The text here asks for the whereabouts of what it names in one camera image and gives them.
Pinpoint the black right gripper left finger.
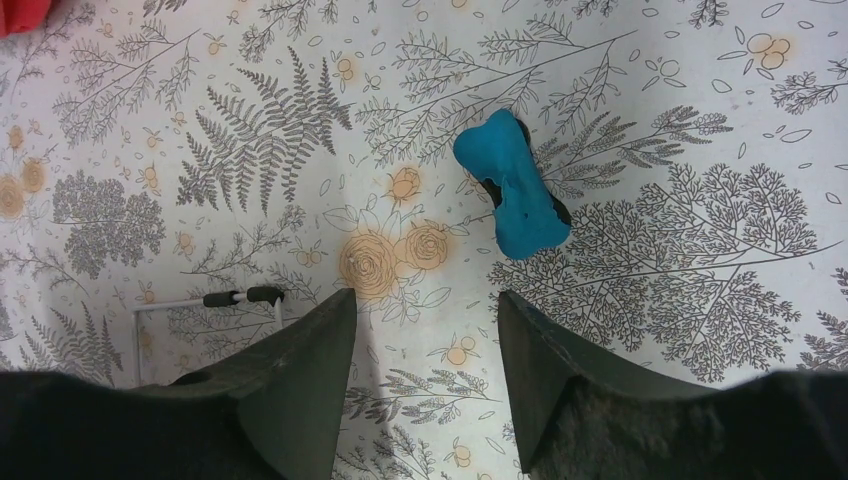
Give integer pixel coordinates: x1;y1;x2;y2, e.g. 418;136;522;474
136;288;357;479

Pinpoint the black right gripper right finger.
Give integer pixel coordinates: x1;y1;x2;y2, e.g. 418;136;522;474
497;290;715;474

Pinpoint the black-framed whiteboard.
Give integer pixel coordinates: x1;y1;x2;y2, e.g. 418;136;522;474
129;285;287;386

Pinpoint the blue bone-shaped eraser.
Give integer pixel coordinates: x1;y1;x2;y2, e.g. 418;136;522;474
453;109;571;260

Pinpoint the floral tablecloth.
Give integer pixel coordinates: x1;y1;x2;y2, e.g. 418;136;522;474
1;1;847;479

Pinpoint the red tank top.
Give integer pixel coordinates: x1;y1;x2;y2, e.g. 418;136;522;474
0;0;52;38

